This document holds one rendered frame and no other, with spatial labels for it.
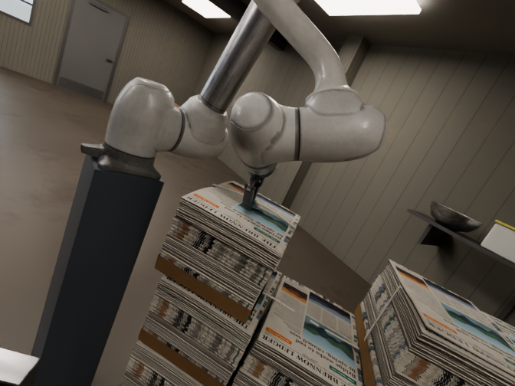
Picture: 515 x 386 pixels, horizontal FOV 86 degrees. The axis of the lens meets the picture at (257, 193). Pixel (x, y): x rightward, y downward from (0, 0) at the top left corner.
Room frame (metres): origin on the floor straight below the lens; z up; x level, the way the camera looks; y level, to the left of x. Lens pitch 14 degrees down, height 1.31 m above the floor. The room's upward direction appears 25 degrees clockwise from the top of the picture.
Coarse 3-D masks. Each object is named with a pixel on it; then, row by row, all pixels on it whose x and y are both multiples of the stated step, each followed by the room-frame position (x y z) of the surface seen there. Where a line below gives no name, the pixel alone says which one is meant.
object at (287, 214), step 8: (224, 184) 0.88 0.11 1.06; (232, 184) 0.93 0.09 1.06; (240, 184) 0.99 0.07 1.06; (240, 192) 0.88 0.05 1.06; (264, 200) 0.92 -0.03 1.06; (272, 208) 0.86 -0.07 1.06; (280, 208) 0.91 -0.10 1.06; (288, 216) 0.86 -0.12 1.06; (296, 216) 0.91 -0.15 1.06; (296, 224) 0.81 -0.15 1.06
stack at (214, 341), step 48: (288, 288) 0.86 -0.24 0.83; (192, 336) 0.60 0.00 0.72; (240, 336) 0.58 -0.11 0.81; (288, 336) 0.63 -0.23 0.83; (336, 336) 0.72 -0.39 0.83; (144, 384) 0.62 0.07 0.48; (192, 384) 0.59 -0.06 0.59; (240, 384) 0.57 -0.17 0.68; (288, 384) 0.56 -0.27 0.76; (336, 384) 0.54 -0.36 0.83
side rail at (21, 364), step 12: (0, 348) 0.34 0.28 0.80; (0, 360) 0.32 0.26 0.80; (12, 360) 0.33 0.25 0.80; (24, 360) 0.34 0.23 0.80; (36, 360) 0.34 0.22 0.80; (0, 372) 0.31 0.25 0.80; (12, 372) 0.31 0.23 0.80; (24, 372) 0.32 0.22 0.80; (36, 372) 0.35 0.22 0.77; (0, 384) 0.30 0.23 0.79; (12, 384) 0.30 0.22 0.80; (24, 384) 0.32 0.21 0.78
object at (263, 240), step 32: (192, 192) 0.68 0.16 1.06; (192, 224) 0.63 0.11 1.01; (224, 224) 0.61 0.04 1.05; (256, 224) 0.67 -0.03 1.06; (160, 256) 0.65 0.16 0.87; (192, 256) 0.63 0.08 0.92; (224, 256) 0.62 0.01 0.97; (256, 256) 0.60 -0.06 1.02; (224, 288) 0.61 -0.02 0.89; (256, 288) 0.60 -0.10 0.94
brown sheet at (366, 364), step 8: (360, 312) 0.83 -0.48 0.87; (360, 320) 0.80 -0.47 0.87; (360, 328) 0.77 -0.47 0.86; (360, 336) 0.74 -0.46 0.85; (360, 344) 0.71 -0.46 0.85; (360, 352) 0.68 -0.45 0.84; (368, 352) 0.64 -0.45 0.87; (368, 360) 0.62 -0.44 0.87; (368, 368) 0.60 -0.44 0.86; (368, 376) 0.58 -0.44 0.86; (368, 384) 0.56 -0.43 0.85
